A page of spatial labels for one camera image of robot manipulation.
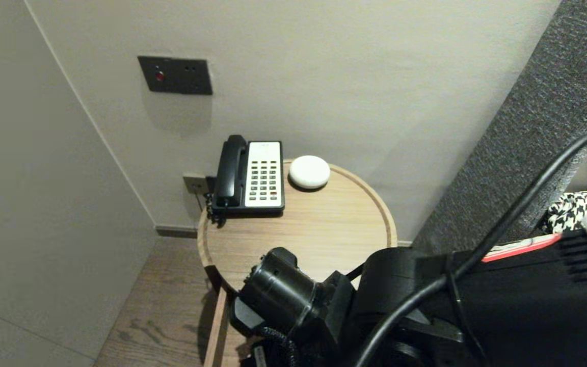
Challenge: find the dark wall switch panel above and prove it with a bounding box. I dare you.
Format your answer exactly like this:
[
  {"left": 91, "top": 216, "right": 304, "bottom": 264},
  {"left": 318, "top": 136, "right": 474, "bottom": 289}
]
[{"left": 137, "top": 56, "right": 213, "bottom": 96}]

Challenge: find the curved wooden table drawer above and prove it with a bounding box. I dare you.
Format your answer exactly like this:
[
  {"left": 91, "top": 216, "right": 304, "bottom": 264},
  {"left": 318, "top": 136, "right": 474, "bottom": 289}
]
[{"left": 203, "top": 286, "right": 253, "bottom": 367}]

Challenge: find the black white houndstooth pillow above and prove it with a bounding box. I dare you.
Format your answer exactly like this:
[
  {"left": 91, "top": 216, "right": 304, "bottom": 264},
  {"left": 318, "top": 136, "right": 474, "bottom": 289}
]
[{"left": 546, "top": 188, "right": 587, "bottom": 235}]

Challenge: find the black white desk telephone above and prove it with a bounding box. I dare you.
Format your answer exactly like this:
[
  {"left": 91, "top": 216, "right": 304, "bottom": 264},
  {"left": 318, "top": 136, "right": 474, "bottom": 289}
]
[{"left": 211, "top": 141, "right": 285, "bottom": 216}]

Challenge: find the black telephone handset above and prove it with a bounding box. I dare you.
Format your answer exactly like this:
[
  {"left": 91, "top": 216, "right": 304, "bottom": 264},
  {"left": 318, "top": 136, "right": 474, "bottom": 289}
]
[{"left": 214, "top": 135, "right": 248, "bottom": 207}]

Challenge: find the grey fabric headboard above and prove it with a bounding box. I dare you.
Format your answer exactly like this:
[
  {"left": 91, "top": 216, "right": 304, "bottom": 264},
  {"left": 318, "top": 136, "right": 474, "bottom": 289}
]
[{"left": 412, "top": 0, "right": 587, "bottom": 255}]

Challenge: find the black braided sleeve cable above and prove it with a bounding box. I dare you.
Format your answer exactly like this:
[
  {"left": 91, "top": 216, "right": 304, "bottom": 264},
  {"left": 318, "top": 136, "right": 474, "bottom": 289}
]
[{"left": 255, "top": 326, "right": 302, "bottom": 367}]

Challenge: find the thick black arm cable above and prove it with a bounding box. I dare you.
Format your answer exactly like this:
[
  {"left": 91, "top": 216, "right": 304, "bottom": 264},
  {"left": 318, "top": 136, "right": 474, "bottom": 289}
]
[{"left": 355, "top": 125, "right": 587, "bottom": 367}]

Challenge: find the black coiled phone cord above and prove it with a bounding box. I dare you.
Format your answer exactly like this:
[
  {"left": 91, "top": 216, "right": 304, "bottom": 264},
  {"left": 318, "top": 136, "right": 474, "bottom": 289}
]
[{"left": 203, "top": 193, "right": 228, "bottom": 226}]

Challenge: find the white pebble-shaped device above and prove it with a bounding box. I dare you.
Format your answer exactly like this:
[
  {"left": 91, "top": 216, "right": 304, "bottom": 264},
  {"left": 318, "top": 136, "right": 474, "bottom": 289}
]
[{"left": 288, "top": 155, "right": 331, "bottom": 191}]

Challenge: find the round wooden side table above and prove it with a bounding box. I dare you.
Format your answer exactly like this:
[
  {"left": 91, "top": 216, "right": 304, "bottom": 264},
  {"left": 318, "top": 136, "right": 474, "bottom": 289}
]
[{"left": 197, "top": 159, "right": 397, "bottom": 296}]

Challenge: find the beige wall socket plate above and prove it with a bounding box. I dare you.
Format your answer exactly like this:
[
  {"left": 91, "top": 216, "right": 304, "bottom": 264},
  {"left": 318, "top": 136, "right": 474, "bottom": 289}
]
[{"left": 182, "top": 175, "right": 207, "bottom": 195}]

